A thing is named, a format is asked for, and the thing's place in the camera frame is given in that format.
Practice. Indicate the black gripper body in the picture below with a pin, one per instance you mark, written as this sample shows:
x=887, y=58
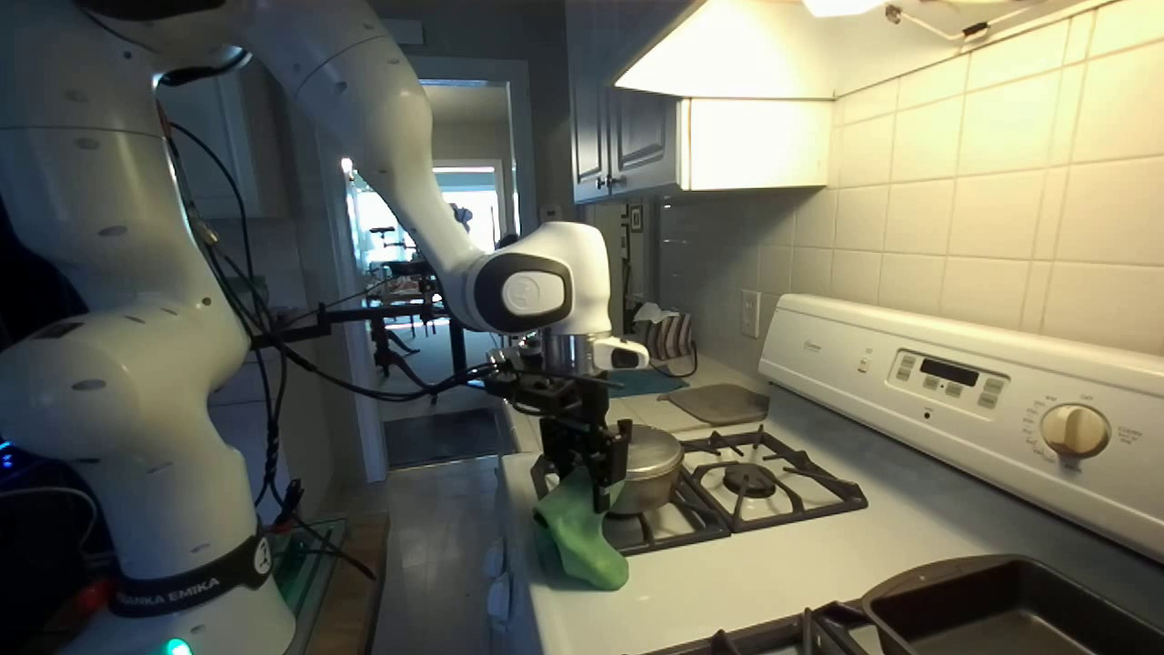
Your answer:
x=572, y=404

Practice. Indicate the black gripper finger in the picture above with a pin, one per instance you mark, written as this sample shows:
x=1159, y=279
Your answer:
x=611, y=459
x=560, y=466

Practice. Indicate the green towel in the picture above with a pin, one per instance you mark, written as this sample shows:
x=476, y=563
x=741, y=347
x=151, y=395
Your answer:
x=583, y=548

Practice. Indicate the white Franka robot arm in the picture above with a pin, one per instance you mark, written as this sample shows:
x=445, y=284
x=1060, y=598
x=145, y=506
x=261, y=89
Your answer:
x=122, y=366

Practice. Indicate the white stove burner knob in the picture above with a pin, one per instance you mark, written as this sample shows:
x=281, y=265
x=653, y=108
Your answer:
x=499, y=602
x=492, y=563

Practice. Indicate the brown trivet tile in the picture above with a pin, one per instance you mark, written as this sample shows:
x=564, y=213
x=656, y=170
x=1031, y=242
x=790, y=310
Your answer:
x=719, y=404

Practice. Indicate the small white striped container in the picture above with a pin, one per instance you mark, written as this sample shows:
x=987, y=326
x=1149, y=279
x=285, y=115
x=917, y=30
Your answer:
x=675, y=336

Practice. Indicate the black stove grate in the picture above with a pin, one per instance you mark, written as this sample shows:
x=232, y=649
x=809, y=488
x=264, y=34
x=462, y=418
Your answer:
x=727, y=528
x=823, y=632

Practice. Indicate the black round burner cap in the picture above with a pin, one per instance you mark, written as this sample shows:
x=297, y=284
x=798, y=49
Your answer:
x=752, y=482

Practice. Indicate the white gas stove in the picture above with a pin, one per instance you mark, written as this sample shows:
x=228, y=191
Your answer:
x=727, y=594

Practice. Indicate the white range hood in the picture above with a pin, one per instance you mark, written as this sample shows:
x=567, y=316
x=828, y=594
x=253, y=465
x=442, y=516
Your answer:
x=727, y=58

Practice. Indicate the dark cast-iron pan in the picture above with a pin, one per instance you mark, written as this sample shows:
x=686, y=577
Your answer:
x=1031, y=622

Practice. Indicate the cream round timer knob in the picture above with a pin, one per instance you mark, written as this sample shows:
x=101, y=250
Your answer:
x=1075, y=430

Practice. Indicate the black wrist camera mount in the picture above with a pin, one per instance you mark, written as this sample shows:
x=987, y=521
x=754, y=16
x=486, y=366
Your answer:
x=513, y=384

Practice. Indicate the white wall outlet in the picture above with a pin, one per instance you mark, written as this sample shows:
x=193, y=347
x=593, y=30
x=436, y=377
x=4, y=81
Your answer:
x=752, y=316

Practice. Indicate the black camera stand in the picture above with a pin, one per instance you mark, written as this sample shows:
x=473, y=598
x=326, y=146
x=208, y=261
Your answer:
x=365, y=316

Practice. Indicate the grey wall cabinet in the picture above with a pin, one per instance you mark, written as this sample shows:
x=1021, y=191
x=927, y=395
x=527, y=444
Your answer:
x=622, y=133

